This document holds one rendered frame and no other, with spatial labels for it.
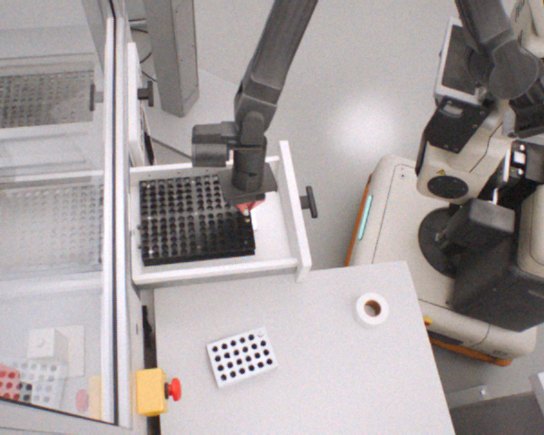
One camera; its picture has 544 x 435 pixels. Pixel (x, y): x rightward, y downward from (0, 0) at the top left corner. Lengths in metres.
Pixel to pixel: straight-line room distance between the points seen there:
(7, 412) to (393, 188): 1.61
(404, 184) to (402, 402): 0.98
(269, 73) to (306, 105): 1.60
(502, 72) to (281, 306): 0.62
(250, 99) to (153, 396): 0.51
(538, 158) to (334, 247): 0.89
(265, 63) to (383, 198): 1.14
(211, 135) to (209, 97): 1.48
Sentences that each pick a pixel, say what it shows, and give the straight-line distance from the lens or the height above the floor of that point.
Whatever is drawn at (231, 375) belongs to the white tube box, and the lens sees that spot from 1.02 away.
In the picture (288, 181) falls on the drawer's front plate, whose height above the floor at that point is 0.93.
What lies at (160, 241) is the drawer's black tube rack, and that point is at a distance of 0.95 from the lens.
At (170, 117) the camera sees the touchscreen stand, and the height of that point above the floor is 0.04.
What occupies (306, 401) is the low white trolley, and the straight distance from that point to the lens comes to 1.03.
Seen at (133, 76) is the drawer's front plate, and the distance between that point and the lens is 1.16.
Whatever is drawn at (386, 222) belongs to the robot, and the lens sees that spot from 1.75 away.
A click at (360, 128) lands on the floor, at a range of 2.30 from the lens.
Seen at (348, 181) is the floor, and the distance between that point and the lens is 2.12.
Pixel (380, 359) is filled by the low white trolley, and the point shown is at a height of 0.76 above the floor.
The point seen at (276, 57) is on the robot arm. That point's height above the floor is 1.26.
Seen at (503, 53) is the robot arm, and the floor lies 1.29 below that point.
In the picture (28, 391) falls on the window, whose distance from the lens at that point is 0.45.
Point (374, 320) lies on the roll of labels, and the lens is 1.05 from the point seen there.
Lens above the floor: 1.77
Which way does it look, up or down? 63 degrees down
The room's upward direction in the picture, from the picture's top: 9 degrees clockwise
